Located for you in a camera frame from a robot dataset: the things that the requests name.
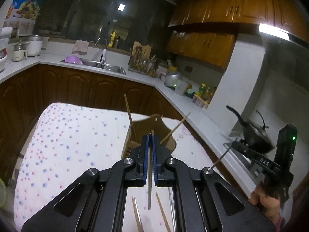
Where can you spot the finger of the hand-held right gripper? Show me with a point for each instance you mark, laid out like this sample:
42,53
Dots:
241,149

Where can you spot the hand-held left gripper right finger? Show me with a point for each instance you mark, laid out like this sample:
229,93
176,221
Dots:
155,164

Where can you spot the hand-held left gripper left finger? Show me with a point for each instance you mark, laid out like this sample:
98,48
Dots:
144,164

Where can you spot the wooden utensil holder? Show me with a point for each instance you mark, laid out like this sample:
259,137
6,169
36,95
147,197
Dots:
144,125

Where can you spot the person's right hand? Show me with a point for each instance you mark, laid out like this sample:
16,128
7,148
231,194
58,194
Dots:
268,205

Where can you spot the black wok with lid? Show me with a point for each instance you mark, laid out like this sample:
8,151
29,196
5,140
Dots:
258,135

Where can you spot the yellow cap oil bottle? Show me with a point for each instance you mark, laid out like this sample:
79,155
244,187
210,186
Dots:
201,90

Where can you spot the clear plastic pitcher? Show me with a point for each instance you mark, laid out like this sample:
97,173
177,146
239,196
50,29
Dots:
181,88

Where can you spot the metal cooking pot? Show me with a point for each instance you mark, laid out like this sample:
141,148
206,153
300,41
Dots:
172,78

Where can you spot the knife block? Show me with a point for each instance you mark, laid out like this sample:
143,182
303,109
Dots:
152,70

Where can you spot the steel kitchen sink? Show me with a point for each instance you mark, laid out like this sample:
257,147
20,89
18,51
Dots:
108,67

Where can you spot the wooden base cabinets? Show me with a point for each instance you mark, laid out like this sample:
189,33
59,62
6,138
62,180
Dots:
72,84

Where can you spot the wooden cutlery rack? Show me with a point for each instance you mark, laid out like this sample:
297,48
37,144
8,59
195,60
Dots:
140,55

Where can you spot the range hood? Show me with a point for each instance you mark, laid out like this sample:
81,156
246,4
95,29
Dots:
277,31

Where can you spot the dark bottle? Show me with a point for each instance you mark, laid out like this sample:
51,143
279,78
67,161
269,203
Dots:
117,42

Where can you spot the purple plastic basin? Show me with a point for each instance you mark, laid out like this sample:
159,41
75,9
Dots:
73,60

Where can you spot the chrome faucet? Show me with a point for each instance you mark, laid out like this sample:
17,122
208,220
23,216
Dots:
101,39

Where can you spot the pink hanging towel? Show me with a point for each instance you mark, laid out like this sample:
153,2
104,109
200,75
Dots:
80,47

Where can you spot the green rim bowl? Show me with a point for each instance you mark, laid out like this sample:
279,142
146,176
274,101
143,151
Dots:
2,193

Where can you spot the silver lidded cooker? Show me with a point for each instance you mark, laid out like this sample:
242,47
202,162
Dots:
35,46

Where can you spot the dark kitchen window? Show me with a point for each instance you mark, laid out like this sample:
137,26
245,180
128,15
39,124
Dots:
84,12

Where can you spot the white electric pot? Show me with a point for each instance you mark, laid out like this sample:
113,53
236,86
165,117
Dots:
20,53

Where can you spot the white rice cooker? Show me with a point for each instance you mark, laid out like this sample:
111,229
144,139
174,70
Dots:
2,58

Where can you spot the paper towel roll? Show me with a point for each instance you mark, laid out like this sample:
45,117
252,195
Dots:
6,32

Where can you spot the wooden wall cabinet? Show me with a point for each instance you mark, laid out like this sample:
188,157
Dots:
229,4
202,46

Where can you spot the fruit wall poster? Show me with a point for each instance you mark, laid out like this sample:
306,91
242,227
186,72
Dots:
26,7

